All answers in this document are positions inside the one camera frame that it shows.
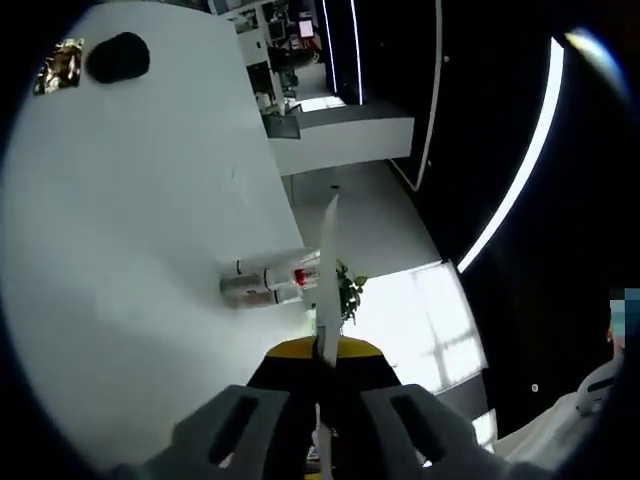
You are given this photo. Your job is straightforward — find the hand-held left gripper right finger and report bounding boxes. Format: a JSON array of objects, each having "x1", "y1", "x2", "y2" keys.
[{"x1": 327, "y1": 337, "x2": 504, "y2": 480}]

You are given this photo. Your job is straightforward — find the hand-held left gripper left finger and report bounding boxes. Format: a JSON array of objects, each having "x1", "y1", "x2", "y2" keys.
[{"x1": 112, "y1": 337, "x2": 324, "y2": 480}]

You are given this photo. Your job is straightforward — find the red collar skincare bottle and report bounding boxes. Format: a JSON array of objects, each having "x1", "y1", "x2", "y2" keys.
[{"x1": 262, "y1": 266, "x2": 322, "y2": 292}]

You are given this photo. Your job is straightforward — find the white skincare tube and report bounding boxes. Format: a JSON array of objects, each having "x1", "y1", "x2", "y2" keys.
[{"x1": 312, "y1": 192, "x2": 344, "y2": 480}]

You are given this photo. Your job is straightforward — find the gold foil packet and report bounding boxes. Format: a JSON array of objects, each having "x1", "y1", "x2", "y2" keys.
[{"x1": 32, "y1": 37, "x2": 85, "y2": 96}]

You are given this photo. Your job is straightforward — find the green potted plant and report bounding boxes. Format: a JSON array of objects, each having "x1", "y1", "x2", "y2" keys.
[{"x1": 334, "y1": 258, "x2": 370, "y2": 326}]

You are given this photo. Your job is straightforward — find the person's white shirt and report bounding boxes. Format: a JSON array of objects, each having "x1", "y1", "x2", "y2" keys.
[{"x1": 494, "y1": 389, "x2": 609, "y2": 466}]

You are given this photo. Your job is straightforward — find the white chest-worn device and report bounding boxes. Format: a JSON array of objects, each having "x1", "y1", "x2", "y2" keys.
[{"x1": 574, "y1": 355, "x2": 627, "y2": 417}]

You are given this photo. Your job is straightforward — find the grey office chair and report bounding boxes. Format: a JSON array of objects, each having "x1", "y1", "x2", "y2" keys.
[{"x1": 264, "y1": 112, "x2": 302, "y2": 141}]

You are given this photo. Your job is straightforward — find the wide curved ceiling light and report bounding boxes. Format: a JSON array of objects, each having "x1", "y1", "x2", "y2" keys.
[{"x1": 457, "y1": 34, "x2": 566, "y2": 275}]

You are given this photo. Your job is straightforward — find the long ceiling light strip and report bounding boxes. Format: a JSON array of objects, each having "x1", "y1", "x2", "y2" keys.
[
  {"x1": 321, "y1": 0, "x2": 337, "y2": 95},
  {"x1": 348, "y1": 0, "x2": 364, "y2": 105}
]

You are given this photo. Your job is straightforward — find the black computer mouse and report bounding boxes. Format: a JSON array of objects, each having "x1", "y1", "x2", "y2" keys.
[{"x1": 85, "y1": 31, "x2": 151, "y2": 85}]

